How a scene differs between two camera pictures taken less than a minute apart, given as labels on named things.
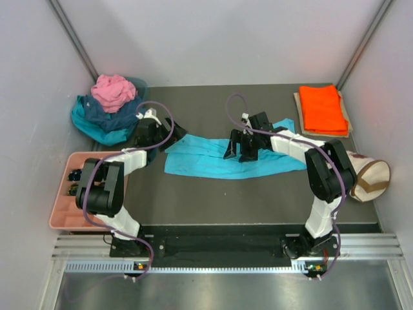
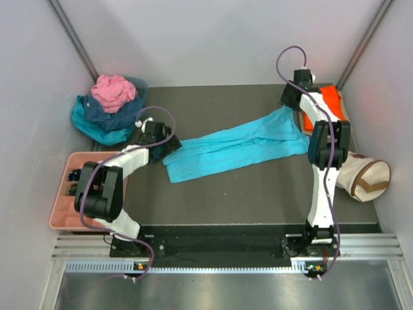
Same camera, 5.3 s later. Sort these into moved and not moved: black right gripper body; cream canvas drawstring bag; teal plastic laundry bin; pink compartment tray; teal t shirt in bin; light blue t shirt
Moved: black right gripper body; light blue t shirt
Not moved: cream canvas drawstring bag; teal t shirt in bin; teal plastic laundry bin; pink compartment tray
